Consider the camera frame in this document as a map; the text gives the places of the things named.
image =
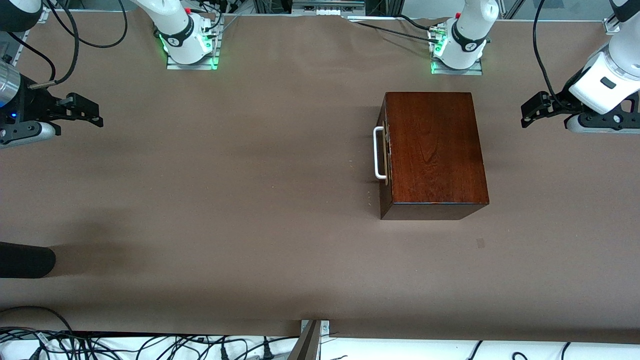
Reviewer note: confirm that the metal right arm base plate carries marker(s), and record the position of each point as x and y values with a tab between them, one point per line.
192	66

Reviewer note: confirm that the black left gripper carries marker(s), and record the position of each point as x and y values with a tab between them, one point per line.
564	101

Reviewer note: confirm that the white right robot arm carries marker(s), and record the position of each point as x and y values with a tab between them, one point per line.
177	30

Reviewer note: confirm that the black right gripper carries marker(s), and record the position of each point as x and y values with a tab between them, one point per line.
31	106

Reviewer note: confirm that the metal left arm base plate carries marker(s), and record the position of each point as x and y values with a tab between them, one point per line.
457	72

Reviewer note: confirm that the silver metal box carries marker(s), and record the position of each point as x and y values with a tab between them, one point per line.
327	7

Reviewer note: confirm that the grey metal pole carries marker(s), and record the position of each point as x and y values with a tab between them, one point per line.
306	345

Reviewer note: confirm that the dark brown wooden cabinet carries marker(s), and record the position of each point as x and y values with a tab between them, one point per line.
435	145

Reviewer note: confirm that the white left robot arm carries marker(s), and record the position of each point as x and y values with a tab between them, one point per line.
467	35

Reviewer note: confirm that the brown table cover sheet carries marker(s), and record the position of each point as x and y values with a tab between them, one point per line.
250	250

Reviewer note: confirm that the silver corner bracket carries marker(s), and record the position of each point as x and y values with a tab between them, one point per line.
325	327

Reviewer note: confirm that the black ribbed cylinder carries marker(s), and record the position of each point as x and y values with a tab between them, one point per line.
25	260

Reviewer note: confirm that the aluminium frame rail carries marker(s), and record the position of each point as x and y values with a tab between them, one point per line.
15	47
610	26

